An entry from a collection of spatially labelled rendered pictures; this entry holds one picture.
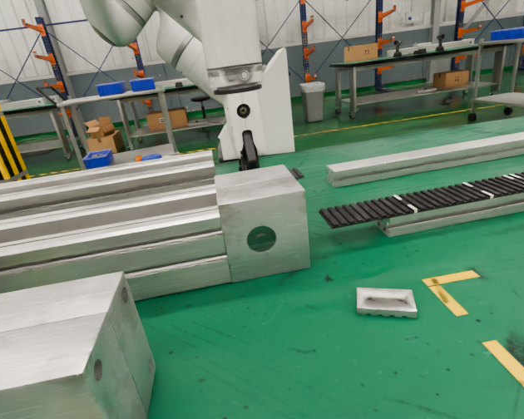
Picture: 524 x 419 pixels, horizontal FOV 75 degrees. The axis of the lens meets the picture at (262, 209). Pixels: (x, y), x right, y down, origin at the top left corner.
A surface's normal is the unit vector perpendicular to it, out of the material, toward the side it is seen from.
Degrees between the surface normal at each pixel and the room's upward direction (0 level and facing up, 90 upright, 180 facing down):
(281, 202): 90
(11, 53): 90
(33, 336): 0
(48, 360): 0
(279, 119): 90
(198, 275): 90
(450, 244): 0
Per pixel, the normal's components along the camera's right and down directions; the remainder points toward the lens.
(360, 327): -0.12, -0.91
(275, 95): 0.00, 0.40
